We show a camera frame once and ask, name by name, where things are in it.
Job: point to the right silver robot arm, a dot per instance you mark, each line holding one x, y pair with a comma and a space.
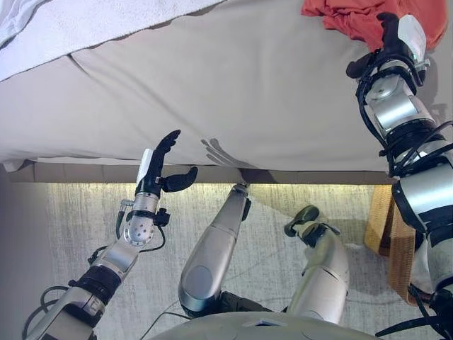
396, 110

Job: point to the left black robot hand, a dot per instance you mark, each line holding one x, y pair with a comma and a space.
152, 173

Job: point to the bed with grey bedspread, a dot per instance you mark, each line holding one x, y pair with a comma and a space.
212, 99

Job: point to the grey area rug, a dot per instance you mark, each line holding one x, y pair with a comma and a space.
106, 219

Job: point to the grey robot torso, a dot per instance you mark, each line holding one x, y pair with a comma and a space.
247, 327

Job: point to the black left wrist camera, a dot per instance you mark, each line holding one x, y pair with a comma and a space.
161, 216

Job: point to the brown woven basket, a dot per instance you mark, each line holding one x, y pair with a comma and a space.
380, 219

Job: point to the left silver robot leg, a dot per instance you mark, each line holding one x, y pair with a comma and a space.
209, 255

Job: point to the right silver robot leg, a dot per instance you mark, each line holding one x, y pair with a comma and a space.
325, 276

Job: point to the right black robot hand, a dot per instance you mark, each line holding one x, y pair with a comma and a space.
400, 42

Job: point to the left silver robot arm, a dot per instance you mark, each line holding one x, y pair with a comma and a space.
117, 258

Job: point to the silver robot leg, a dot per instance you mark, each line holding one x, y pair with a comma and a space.
325, 276
209, 255

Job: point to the red garment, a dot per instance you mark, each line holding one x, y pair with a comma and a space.
350, 17

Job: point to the white table cloth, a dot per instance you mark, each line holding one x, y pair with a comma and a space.
70, 28

